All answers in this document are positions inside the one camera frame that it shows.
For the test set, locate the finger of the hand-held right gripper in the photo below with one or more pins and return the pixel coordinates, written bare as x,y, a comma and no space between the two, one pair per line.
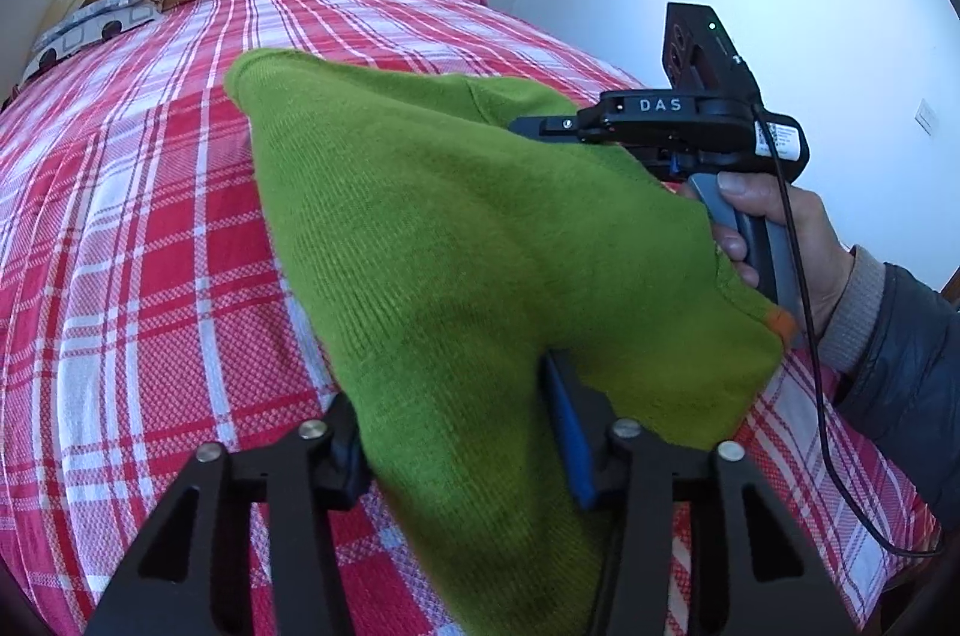
544,126

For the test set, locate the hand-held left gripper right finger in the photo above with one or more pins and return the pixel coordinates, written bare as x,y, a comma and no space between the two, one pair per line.
566,433

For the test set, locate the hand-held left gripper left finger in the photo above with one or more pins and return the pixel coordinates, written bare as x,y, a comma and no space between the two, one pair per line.
341,456

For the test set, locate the green striped knit sweater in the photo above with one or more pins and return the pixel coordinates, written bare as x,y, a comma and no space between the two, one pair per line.
450,246

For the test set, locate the person's right forearm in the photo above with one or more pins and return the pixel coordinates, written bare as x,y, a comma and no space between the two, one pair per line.
900,366

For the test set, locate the person's right hand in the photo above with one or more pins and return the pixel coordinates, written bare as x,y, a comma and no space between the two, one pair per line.
817,246

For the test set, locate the red plaid bed sheet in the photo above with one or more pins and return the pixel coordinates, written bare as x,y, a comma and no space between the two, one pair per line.
150,231

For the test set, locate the printed grey pillow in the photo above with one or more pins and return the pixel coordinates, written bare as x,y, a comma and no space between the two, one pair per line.
90,17

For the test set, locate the white wall socket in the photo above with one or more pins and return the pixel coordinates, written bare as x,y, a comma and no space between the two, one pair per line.
928,115

